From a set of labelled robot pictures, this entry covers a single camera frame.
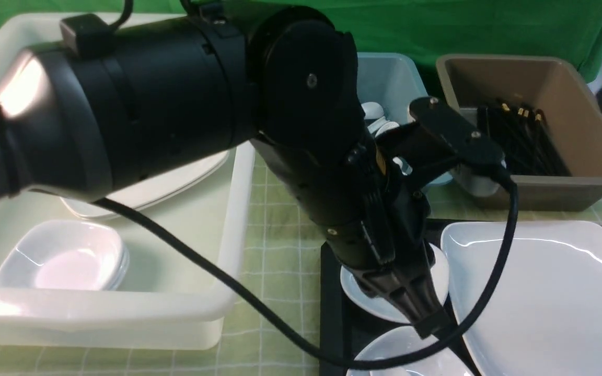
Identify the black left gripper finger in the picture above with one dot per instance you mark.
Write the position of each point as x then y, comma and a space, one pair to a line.
409, 288

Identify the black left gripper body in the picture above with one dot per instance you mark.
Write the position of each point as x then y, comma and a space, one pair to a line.
370, 219

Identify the white small dish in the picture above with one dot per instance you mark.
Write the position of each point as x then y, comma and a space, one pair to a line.
382, 309

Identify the large white rice plate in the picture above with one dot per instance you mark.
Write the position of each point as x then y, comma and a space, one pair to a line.
545, 316

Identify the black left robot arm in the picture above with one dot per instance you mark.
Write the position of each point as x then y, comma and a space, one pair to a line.
109, 107

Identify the upper white square plate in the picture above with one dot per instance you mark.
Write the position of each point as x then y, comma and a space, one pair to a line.
175, 183

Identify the white square plate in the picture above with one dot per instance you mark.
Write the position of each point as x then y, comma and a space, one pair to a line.
175, 183
92, 211

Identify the lower white square plate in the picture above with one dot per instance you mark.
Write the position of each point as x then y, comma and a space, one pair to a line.
92, 211

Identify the white ceramic spoon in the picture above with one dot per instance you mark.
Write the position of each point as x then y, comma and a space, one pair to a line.
386, 127
372, 111

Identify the black serving tray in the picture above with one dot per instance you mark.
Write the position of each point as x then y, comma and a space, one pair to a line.
346, 329

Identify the white ceramic spoon back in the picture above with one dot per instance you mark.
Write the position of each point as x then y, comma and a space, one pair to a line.
372, 111

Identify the green checkered tablecloth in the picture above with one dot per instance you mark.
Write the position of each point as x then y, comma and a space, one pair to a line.
282, 265

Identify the teal plastic bin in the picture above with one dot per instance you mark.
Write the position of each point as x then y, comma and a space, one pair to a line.
393, 81

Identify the black chopsticks bundle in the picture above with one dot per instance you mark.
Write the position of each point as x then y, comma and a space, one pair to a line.
523, 133

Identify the brown plastic bin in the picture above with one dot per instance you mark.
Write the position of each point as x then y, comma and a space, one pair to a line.
547, 83

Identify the green backdrop cloth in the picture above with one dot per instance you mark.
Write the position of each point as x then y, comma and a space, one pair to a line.
426, 30

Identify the white small square bowl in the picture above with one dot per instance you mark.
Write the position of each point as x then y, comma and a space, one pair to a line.
67, 255

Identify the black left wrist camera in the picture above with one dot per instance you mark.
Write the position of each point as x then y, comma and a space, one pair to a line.
438, 140

